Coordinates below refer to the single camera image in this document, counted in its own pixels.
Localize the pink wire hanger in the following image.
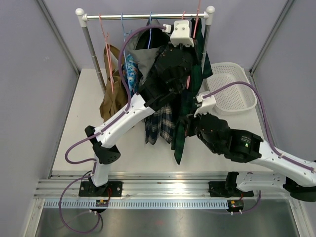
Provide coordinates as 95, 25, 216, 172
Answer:
193, 0, 201, 39
99, 13, 114, 93
181, 11, 191, 89

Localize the grey skirt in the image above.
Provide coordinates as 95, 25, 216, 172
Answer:
126, 28, 168, 80

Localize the dark green plaid skirt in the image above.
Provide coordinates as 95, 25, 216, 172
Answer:
171, 19, 213, 164

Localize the blue floral skirt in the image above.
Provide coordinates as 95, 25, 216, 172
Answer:
122, 54, 139, 97

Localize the navy white plaid skirt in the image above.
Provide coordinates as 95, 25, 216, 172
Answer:
144, 103, 175, 145

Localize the blue wire hanger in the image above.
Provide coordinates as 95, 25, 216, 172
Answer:
147, 11, 152, 49
121, 13, 135, 94

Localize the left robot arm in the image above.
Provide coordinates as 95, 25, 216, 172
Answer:
79, 44, 199, 197

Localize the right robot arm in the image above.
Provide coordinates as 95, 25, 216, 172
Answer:
183, 113, 316, 202

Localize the tan brown skirt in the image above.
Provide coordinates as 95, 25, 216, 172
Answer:
99, 45, 128, 122

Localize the white perforated plastic basket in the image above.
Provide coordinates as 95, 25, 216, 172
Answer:
206, 62, 257, 116

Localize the metal clothes rack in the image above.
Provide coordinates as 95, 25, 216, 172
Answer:
75, 6, 215, 93

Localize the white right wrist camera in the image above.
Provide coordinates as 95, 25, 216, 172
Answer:
194, 91, 216, 118

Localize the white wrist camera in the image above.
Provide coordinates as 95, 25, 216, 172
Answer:
162, 20, 194, 47
194, 91, 216, 118

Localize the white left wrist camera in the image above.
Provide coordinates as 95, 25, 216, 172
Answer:
162, 20, 194, 47

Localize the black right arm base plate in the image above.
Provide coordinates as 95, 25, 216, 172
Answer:
208, 181, 254, 198

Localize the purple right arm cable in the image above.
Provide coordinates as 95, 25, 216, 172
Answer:
206, 81, 316, 215

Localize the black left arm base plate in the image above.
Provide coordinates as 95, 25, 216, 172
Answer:
79, 181, 122, 198

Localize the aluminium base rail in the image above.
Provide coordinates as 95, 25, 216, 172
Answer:
34, 172, 303, 200

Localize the white slotted cable duct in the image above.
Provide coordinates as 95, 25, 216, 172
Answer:
44, 198, 228, 209

